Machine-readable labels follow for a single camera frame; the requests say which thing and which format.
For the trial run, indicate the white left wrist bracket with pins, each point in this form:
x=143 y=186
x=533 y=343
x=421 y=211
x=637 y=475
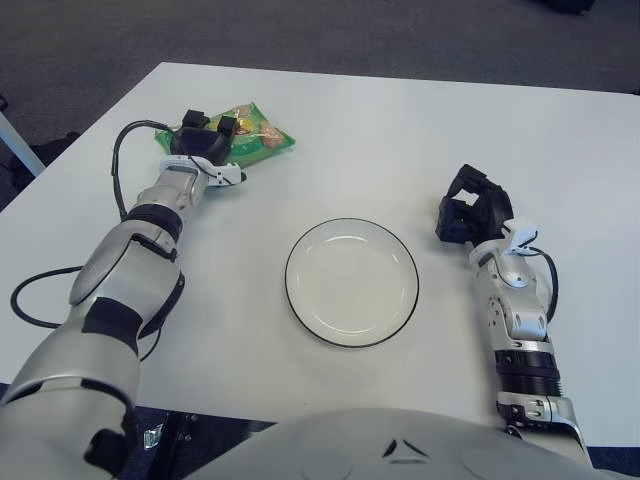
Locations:
x=225 y=175

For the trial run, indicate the crumpled clear wrapper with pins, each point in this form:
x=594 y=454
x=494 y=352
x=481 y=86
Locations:
x=152 y=437

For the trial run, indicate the dark object on carpet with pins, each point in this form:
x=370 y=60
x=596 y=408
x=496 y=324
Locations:
x=567 y=4

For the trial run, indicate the green potato chips bag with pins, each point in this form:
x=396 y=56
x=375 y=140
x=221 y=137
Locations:
x=265 y=135

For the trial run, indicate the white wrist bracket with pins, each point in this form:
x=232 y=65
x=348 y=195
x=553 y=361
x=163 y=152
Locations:
x=522 y=235
x=225 y=175

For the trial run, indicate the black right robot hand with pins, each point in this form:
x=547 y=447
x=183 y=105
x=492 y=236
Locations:
x=492 y=210

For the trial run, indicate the black bag on floor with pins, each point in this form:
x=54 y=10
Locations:
x=45 y=150

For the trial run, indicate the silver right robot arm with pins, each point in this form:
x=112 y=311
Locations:
x=520 y=320

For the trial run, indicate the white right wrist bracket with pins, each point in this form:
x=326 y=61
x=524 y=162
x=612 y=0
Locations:
x=522 y=235

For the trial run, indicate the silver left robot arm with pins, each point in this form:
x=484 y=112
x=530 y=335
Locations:
x=115 y=260

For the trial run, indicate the grey robot torso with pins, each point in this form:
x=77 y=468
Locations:
x=350 y=445

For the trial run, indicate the white neighbouring table leg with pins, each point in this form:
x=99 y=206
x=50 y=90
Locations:
x=17 y=142

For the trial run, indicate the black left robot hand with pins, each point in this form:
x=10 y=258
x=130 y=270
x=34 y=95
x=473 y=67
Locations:
x=200 y=142

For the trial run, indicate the black table leg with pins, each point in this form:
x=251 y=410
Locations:
x=180 y=430

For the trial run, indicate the white plate black rim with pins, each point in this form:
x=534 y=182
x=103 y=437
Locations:
x=350 y=280

